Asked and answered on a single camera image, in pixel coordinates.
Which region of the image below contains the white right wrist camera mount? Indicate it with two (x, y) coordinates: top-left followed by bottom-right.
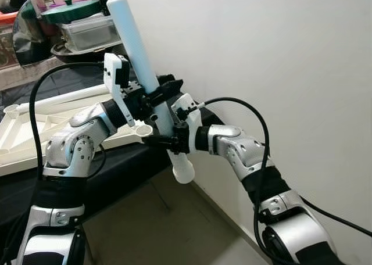
(171, 93), (203, 155)

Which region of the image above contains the black wok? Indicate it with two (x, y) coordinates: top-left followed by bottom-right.
(51, 41), (126, 63)

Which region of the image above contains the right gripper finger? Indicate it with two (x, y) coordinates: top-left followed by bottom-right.
(142, 135), (177, 151)

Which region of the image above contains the green plastic lid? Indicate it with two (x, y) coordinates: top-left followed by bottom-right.
(41, 0), (103, 25)

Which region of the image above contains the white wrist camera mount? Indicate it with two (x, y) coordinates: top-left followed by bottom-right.
(171, 93), (203, 155)
(103, 52), (138, 129)

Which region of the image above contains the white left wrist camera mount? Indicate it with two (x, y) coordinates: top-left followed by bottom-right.
(103, 52), (138, 129)

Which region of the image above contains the white plastic table leg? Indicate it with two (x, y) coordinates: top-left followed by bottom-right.
(16, 84), (112, 114)
(106, 0), (196, 185)

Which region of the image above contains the clear plastic storage box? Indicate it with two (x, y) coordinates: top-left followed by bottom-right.
(58, 15), (123, 52)

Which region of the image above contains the beige stone bench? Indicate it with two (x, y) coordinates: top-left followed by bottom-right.
(0, 59), (62, 92)

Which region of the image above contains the black tablecloth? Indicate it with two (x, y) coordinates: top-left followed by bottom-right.
(0, 60), (224, 260)

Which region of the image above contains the black plastic bag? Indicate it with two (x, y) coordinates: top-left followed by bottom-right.
(12, 0), (52, 66)

